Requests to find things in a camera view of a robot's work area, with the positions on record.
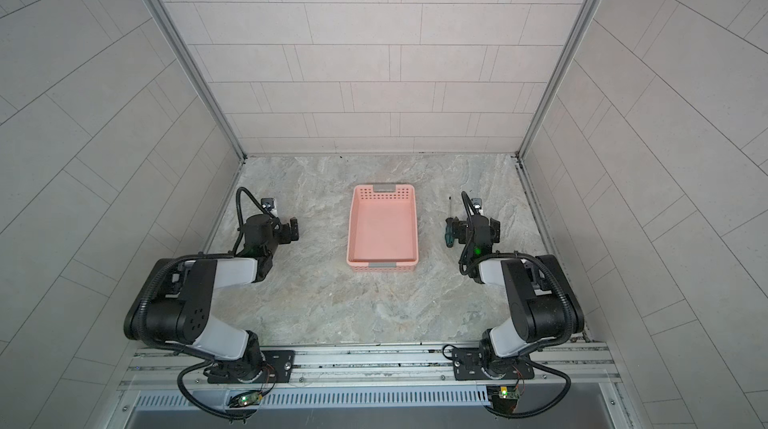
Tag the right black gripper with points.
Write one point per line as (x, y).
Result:
(497, 228)

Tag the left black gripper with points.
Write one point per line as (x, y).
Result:
(294, 228)

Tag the green black screwdriver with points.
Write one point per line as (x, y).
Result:
(448, 235)

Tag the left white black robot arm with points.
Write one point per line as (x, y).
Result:
(173, 308)

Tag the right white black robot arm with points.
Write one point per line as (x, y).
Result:
(542, 306)

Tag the pink plastic bin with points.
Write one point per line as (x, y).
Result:
(383, 228)

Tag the white ventilation grille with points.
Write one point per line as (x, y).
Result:
(325, 397)

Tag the left green circuit board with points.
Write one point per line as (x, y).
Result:
(246, 399)

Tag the green circuit board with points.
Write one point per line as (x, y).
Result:
(503, 399)
(246, 399)

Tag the right green circuit board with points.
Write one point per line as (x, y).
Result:
(503, 399)

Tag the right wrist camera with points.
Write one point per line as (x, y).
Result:
(477, 205)

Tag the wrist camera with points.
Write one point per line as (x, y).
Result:
(269, 206)
(477, 205)

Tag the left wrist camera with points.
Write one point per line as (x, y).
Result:
(269, 206)

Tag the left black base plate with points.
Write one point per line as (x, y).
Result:
(270, 366)

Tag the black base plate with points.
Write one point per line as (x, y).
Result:
(270, 366)
(478, 364)

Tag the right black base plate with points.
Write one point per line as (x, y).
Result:
(478, 364)

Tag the aluminium mounting rail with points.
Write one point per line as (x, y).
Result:
(431, 364)

